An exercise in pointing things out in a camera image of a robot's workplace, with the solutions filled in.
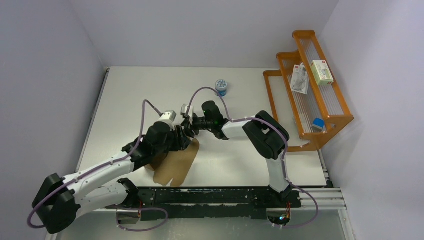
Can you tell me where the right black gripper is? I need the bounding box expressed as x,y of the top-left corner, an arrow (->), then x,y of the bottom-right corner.
181,113 -> 214,139

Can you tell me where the brown cardboard box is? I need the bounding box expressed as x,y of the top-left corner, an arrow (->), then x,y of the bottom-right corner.
145,138 -> 200,188

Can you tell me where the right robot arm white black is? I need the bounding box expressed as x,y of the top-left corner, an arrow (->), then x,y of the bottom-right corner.
180,100 -> 293,207

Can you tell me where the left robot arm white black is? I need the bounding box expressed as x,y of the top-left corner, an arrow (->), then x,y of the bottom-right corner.
27,121 -> 199,234

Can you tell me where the small blue white box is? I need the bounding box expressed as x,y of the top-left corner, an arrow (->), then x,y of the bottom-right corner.
311,118 -> 325,132

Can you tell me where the white green product box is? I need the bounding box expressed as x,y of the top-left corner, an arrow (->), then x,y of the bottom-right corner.
310,59 -> 334,86

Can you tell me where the blue white round tin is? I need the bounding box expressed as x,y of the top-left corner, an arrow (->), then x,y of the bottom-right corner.
215,79 -> 228,97

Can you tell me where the white blister package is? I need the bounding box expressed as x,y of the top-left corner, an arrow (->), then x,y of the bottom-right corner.
290,62 -> 309,95

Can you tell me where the orange wooden rack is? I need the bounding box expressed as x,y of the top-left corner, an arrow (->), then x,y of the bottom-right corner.
263,30 -> 354,152

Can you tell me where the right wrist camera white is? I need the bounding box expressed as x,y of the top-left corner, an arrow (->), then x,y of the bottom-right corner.
180,104 -> 194,118

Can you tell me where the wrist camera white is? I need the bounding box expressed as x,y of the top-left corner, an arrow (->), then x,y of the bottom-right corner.
158,110 -> 177,125
180,104 -> 194,118

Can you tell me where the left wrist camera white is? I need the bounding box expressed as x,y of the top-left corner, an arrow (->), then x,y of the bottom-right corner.
158,110 -> 177,125

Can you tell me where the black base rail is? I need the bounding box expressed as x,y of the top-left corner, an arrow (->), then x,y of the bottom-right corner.
121,186 -> 302,220

